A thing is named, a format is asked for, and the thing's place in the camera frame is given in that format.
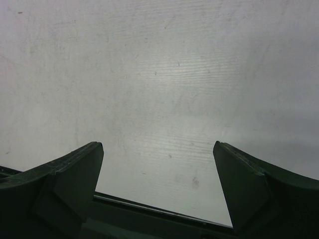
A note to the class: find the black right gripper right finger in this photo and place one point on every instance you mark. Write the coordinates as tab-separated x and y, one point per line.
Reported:
265	201

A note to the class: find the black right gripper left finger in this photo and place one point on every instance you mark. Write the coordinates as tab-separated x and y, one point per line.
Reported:
52	200

